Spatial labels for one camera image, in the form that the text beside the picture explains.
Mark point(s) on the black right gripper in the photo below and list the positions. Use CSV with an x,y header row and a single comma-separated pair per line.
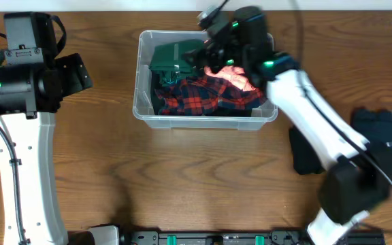
x,y
215,48

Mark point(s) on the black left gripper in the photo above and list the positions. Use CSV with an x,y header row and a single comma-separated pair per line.
x,y
75,75

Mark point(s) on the pink garment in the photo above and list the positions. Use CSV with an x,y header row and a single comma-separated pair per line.
x,y
234,75

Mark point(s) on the red plaid flannel shirt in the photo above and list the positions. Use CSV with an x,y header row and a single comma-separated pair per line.
x,y
204,96

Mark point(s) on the dark green garment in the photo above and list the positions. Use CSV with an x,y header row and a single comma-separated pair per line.
x,y
169,61

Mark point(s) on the black garment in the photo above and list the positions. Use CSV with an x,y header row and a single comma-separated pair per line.
x,y
305,159

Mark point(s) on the navy garment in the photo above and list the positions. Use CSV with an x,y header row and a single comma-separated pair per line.
x,y
376,126

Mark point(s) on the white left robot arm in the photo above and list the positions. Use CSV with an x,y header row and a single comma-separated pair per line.
x,y
34,79

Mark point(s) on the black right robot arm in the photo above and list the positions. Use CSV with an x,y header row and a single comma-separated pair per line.
x,y
355,183

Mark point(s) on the clear plastic storage bin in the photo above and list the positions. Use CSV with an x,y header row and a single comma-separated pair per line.
x,y
142,101

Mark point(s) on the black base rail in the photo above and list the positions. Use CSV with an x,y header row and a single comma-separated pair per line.
x,y
277,237

